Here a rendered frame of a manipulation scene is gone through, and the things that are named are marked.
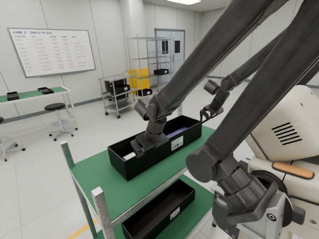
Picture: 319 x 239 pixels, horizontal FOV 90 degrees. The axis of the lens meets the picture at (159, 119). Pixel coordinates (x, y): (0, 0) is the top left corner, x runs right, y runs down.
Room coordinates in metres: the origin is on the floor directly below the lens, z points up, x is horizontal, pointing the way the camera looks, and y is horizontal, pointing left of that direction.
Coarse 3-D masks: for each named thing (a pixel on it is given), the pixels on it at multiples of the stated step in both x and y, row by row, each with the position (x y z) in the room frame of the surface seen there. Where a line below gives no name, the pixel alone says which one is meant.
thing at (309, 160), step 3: (312, 156) 0.30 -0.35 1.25; (315, 156) 0.30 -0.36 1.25; (318, 156) 0.30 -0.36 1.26; (300, 159) 0.32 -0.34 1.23; (303, 159) 0.31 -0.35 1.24; (306, 159) 0.31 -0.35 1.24; (309, 159) 0.30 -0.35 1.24; (312, 159) 0.30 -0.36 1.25; (315, 159) 0.30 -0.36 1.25; (318, 159) 0.29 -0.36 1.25; (309, 162) 0.30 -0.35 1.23; (312, 162) 0.30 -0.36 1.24; (315, 162) 0.30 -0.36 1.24; (318, 162) 0.29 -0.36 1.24
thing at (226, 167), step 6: (198, 150) 0.32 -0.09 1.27; (228, 156) 0.31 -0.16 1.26; (216, 162) 0.29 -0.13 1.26; (222, 162) 0.29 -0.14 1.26; (228, 162) 0.29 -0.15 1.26; (234, 162) 0.30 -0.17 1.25; (216, 168) 0.29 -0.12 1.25; (222, 168) 0.28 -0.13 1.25; (228, 168) 0.28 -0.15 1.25; (234, 168) 0.28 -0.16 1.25; (216, 174) 0.28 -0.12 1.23; (222, 174) 0.27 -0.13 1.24; (228, 174) 0.27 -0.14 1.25; (216, 180) 0.28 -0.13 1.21
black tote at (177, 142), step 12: (168, 120) 0.97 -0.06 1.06; (180, 120) 1.05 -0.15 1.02; (192, 120) 0.98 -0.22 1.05; (168, 132) 0.96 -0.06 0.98; (180, 132) 0.80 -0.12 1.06; (192, 132) 0.87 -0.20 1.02; (120, 144) 0.73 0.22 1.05; (168, 144) 0.73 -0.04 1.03; (180, 144) 0.80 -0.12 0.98; (120, 156) 0.73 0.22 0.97; (144, 156) 0.63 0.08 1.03; (156, 156) 0.68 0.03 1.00; (120, 168) 0.60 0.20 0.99; (132, 168) 0.59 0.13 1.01; (144, 168) 0.63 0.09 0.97
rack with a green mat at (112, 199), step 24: (192, 144) 0.84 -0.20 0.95; (72, 168) 0.67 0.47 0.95; (96, 168) 0.66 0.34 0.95; (168, 168) 0.64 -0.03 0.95; (96, 192) 0.37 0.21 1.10; (120, 192) 0.50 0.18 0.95; (144, 192) 0.50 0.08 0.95; (96, 216) 0.40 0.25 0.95; (120, 216) 0.40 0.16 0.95; (192, 216) 0.80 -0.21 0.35
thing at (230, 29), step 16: (240, 0) 0.29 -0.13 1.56; (256, 0) 0.27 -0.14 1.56; (272, 0) 0.26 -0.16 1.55; (288, 0) 0.31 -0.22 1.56; (224, 16) 0.31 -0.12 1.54; (240, 16) 0.29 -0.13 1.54; (256, 16) 0.27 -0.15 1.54; (208, 32) 0.33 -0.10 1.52; (224, 32) 0.31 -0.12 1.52; (240, 32) 0.29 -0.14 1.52; (208, 48) 0.33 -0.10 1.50; (224, 48) 0.31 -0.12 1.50; (192, 64) 0.36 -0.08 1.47; (208, 64) 0.33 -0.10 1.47; (176, 80) 0.39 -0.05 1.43; (192, 80) 0.36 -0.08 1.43; (160, 96) 0.43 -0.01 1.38; (176, 96) 0.39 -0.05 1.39; (160, 112) 0.43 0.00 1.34
